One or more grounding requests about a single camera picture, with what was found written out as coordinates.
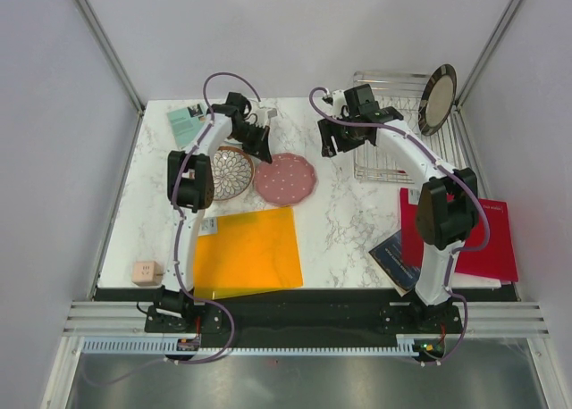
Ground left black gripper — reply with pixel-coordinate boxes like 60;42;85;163
229;123;271;164

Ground aluminium front rail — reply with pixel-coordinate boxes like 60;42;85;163
63;302;549;338

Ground orange translucent plastic sheet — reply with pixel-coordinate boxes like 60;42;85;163
193;207;303;300

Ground metal wire dish rack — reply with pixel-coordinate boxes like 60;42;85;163
353;70;467;185

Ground white watermelon pattern plate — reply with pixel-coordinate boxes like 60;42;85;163
225;136;242;145

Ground red translucent plastic sheet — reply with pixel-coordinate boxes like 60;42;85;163
400;188;519;282

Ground aluminium frame post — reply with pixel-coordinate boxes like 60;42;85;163
72;0;145;117
455;0;526;109

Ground teal book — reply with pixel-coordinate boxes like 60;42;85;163
167;104;206;150

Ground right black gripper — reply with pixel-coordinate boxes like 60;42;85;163
317;111;366;158

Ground pink polka dot plate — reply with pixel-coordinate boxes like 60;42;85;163
253;153;317;207

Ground right aluminium frame post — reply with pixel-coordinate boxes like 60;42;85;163
455;0;526;109

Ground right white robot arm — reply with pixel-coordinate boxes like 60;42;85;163
309;84;486;332

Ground left aluminium frame post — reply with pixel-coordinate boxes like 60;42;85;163
72;0;145;117

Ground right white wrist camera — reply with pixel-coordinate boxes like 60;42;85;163
322;89;347;117

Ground pink cube power socket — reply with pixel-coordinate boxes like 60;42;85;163
131;261;164;287

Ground brown rim floral plate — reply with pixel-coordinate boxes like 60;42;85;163
212;146;255;202

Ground dark rim beige plate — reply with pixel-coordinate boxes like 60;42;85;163
417;63;457;137

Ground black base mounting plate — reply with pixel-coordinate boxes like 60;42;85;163
145;289;462;347

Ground dark blue book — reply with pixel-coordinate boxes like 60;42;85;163
369;230;420;296

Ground white slotted cable duct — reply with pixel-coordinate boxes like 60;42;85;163
80;335;424;357

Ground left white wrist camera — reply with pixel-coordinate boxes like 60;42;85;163
247;107;278;127

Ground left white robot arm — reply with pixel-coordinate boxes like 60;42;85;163
167;92;277;304

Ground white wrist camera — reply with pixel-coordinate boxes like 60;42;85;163
322;89;347;117
247;107;278;127

